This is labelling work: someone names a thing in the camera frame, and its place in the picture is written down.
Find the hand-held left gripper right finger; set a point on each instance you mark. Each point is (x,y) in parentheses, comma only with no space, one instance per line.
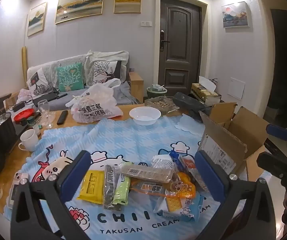
(208,176)

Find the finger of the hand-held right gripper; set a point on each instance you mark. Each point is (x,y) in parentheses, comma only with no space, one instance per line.
(273,163)
(277,131)

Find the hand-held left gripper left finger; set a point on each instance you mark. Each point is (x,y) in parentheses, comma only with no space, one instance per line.
(76,176)

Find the yellow snack packet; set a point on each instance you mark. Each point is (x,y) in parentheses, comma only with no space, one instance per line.
(92,186)

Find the orange cartoon snack packet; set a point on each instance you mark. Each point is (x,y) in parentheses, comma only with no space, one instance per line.
(181,186)

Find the dark seaweed snack packet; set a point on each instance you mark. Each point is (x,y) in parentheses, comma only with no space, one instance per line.
(110,187)

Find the blue snack packet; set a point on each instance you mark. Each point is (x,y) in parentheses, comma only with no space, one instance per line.
(175,156)

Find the brown cardboard box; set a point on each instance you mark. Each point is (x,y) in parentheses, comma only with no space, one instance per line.
(236,135)

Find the blue white cracker packet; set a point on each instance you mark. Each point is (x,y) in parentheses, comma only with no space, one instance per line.
(176,205)

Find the green snack packet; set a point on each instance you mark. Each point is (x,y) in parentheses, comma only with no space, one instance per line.
(121,190)

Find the white striped snack packet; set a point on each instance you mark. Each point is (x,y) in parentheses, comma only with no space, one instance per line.
(162,163)

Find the clear tray snack packet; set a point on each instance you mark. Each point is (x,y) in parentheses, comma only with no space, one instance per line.
(146,173)

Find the white mug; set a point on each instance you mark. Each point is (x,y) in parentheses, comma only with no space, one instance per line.
(29,140)

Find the black remote control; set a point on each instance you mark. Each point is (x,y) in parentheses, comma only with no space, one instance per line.
(62,117)

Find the clear wine glass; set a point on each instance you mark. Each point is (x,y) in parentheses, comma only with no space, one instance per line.
(50,120)
(43,110)

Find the small spice jar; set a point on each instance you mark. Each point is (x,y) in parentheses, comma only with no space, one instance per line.
(34,127)

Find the blue printed tablecloth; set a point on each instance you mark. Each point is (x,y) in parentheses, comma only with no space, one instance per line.
(133,140)

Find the white printed plastic bag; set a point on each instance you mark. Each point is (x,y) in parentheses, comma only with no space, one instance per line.
(94,105)

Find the black bag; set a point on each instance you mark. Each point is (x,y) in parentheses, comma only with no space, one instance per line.
(191,103)

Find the red bowl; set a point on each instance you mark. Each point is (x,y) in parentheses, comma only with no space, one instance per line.
(23,115)

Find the black laptop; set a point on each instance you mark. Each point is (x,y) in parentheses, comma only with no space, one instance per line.
(44,98)

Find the glass tray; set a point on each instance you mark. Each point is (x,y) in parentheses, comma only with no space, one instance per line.
(161,103)

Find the white plastic bowl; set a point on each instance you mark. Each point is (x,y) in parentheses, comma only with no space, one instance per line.
(145,116)

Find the pink plastic bag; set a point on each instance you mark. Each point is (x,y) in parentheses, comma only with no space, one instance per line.
(24,93)

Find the green trash bin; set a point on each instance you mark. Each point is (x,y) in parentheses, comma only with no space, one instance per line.
(156,92)

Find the teal tree print cushion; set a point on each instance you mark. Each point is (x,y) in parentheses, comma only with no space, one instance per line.
(70,77)

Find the white cushion red tag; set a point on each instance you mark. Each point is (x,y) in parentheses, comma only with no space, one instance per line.
(37,81)

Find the white black water dispenser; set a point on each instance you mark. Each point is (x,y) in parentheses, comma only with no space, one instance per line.
(1,102)

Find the white cushion tree print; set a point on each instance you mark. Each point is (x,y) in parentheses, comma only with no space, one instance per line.
(103,73)

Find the wooden sofa armrest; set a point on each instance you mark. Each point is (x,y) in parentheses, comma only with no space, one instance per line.
(136,85)

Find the grey sofa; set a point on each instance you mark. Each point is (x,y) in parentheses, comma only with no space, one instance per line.
(51,67)

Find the wooden stick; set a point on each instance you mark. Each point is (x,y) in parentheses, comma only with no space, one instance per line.
(24,65)

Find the blue mountain canvas painting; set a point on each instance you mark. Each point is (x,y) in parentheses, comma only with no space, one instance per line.
(234,15)

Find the dark brown door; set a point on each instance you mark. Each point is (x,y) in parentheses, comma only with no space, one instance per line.
(179,42)

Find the small mountain painting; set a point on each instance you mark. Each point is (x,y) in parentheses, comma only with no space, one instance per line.
(36,18)

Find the wide golden tree painting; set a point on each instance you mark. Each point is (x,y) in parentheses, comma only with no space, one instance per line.
(79,3)

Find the white wall panel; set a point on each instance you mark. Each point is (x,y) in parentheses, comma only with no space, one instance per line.
(236,88)

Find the white wall switch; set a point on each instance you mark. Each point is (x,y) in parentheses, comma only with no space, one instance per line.
(145,23)

